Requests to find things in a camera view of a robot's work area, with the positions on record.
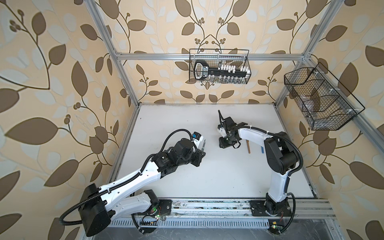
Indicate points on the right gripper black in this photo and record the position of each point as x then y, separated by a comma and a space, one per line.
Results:
223, 144

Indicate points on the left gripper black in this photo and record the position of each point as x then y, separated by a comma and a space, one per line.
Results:
199, 157

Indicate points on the brown pen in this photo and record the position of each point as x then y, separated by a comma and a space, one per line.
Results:
248, 146

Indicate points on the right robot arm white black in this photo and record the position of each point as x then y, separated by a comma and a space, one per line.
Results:
283, 157

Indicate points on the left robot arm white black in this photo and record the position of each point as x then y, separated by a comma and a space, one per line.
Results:
114, 200

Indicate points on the black tool with white bits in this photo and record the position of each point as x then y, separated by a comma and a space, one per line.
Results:
203, 71

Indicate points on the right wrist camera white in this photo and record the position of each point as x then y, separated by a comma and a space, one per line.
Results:
222, 131

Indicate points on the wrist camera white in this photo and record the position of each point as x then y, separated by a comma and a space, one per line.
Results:
222, 131
198, 140

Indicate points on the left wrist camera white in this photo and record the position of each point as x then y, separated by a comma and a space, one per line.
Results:
198, 140

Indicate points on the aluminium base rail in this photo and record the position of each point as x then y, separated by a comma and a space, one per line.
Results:
232, 213

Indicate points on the back wire basket black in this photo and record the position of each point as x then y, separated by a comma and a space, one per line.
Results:
238, 57

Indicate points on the wire basket black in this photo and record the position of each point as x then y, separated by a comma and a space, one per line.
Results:
238, 57
326, 103

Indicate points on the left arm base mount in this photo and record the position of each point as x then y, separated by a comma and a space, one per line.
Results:
148, 221

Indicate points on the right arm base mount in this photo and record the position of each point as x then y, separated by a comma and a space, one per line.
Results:
268, 208

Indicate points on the right wire basket black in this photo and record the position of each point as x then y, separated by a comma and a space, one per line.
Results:
326, 103

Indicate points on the aluminium frame left post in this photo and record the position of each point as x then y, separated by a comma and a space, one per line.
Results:
93, 10

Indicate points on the aluminium frame post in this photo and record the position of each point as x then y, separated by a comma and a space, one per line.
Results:
327, 10
93, 10

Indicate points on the aluminium frame right post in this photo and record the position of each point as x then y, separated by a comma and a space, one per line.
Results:
327, 10

